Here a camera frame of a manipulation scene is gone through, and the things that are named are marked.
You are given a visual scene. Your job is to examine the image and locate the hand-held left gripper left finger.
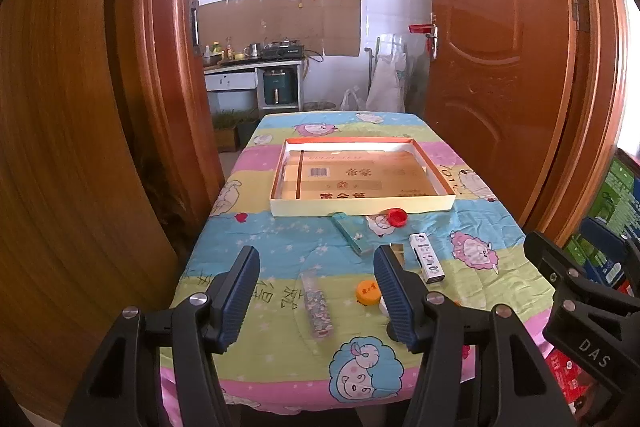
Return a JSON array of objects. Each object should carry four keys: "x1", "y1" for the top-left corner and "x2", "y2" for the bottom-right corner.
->
[{"x1": 60, "y1": 245, "x2": 262, "y2": 427}]

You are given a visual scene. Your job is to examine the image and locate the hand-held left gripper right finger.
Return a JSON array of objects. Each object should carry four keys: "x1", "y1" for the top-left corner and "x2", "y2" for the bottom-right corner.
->
[{"x1": 373, "y1": 244, "x2": 576, "y2": 427}]

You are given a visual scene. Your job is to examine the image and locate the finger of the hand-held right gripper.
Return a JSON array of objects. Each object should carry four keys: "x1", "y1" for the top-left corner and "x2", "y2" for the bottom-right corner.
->
[
  {"x1": 579, "y1": 216, "x2": 630, "y2": 258},
  {"x1": 523, "y1": 231, "x2": 608, "y2": 323}
]

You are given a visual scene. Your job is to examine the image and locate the orange printed bottle cap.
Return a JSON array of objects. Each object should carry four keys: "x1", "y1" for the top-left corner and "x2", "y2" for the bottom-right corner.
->
[{"x1": 355, "y1": 281, "x2": 382, "y2": 305}]

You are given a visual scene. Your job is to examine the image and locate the white cartoon-print box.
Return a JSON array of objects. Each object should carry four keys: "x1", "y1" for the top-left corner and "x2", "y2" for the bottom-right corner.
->
[{"x1": 408, "y1": 233, "x2": 447, "y2": 284}]

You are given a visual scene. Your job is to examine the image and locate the clear glitter-filled box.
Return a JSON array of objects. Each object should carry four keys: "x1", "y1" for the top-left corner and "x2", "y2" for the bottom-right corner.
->
[{"x1": 300, "y1": 271, "x2": 335, "y2": 339}]

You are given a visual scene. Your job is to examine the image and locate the teal rectangular box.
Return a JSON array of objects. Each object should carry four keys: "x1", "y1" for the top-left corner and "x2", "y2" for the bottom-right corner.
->
[{"x1": 331, "y1": 213, "x2": 375, "y2": 256}]

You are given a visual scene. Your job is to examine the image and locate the shallow orange-rimmed cardboard box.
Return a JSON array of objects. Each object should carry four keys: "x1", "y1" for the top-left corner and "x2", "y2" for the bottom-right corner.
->
[{"x1": 270, "y1": 136, "x2": 457, "y2": 218}]

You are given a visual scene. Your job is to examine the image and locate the red printed carton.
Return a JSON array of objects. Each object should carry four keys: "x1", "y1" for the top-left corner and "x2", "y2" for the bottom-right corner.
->
[{"x1": 545, "y1": 342, "x2": 601, "y2": 408}]

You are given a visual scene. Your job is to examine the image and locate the green printed carton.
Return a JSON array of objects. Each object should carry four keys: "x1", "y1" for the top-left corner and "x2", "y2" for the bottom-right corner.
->
[{"x1": 565, "y1": 157, "x2": 640, "y2": 288}]

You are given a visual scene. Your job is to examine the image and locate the cartoon sheep printed blanket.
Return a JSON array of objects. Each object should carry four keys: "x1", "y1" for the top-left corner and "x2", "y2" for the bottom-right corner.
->
[{"x1": 159, "y1": 111, "x2": 556, "y2": 427}]

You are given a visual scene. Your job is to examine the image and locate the wooden planter green sprouts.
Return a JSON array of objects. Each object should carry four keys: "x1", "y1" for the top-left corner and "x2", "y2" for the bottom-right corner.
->
[{"x1": 212, "y1": 109, "x2": 241, "y2": 152}]

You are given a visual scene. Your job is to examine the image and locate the translucent plastic bag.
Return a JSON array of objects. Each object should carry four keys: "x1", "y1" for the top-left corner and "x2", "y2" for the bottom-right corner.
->
[{"x1": 341, "y1": 88, "x2": 367, "y2": 112}]

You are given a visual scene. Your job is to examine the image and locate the glossy brown wooden door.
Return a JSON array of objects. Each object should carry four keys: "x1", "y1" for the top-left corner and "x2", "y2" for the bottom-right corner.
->
[{"x1": 424, "y1": 0, "x2": 576, "y2": 228}]

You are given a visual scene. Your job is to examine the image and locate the teal air fryer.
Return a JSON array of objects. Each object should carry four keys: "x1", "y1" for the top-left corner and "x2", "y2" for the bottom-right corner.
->
[{"x1": 263, "y1": 68, "x2": 296, "y2": 105}]

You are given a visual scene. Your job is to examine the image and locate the white kitchen counter cabinet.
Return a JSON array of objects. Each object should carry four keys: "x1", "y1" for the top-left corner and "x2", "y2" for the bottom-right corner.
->
[{"x1": 202, "y1": 57, "x2": 303, "y2": 112}]

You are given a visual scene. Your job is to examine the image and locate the white woven sack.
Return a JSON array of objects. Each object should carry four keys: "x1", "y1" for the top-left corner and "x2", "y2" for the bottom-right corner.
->
[{"x1": 366, "y1": 52, "x2": 407, "y2": 114}]

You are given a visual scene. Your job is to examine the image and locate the black gas stove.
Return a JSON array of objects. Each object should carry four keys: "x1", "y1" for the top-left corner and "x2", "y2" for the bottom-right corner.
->
[{"x1": 262, "y1": 39, "x2": 306, "y2": 59}]

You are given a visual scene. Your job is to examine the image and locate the brown wooden wall panel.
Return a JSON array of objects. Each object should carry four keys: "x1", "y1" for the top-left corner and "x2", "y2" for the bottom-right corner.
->
[{"x1": 0, "y1": 0, "x2": 181, "y2": 408}]

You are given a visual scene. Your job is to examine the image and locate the brown wooden door frame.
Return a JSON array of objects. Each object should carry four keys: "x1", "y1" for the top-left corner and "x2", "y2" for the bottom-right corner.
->
[{"x1": 105, "y1": 0, "x2": 631, "y2": 253}]

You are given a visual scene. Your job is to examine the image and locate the brown cardboard wall sheet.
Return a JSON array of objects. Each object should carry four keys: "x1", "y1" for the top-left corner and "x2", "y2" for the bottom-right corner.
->
[{"x1": 197, "y1": 0, "x2": 362, "y2": 56}]

